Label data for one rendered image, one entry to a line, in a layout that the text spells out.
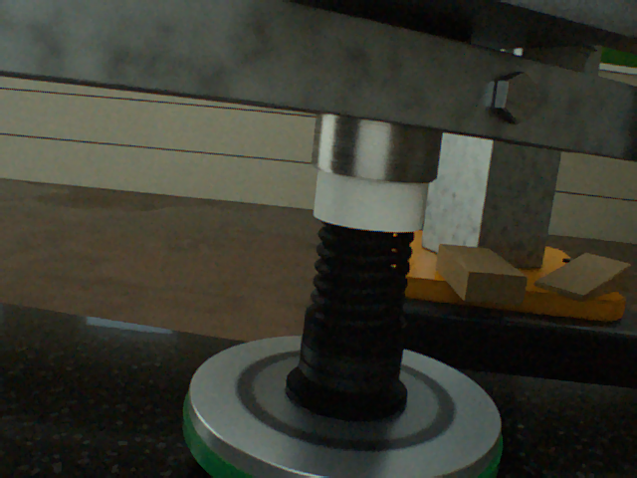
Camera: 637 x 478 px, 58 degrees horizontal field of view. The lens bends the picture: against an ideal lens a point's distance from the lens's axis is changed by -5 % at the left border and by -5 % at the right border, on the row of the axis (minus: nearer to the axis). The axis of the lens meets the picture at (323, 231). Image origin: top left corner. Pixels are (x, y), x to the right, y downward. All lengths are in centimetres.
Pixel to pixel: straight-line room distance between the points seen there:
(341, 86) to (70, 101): 676
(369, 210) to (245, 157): 625
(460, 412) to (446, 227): 87
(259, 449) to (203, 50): 21
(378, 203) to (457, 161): 91
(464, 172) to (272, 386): 88
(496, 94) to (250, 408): 24
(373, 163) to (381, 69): 6
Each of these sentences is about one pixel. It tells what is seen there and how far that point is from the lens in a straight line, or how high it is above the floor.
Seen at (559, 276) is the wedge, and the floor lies 80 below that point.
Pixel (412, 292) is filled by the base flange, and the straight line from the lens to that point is 108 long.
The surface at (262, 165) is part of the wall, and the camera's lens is 657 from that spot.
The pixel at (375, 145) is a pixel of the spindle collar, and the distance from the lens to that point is 35.
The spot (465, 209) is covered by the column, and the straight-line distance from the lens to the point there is 123.
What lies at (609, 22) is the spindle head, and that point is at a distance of 35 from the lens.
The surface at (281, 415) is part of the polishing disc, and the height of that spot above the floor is 86.
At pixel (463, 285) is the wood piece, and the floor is 80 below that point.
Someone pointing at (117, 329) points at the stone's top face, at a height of 80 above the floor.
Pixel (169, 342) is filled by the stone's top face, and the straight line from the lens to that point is 64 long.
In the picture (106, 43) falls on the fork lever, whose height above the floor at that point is 107.
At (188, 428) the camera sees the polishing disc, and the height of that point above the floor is 85.
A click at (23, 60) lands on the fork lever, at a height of 106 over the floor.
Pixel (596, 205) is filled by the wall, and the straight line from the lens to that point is 732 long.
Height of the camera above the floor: 105
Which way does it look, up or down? 11 degrees down
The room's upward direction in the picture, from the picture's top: 6 degrees clockwise
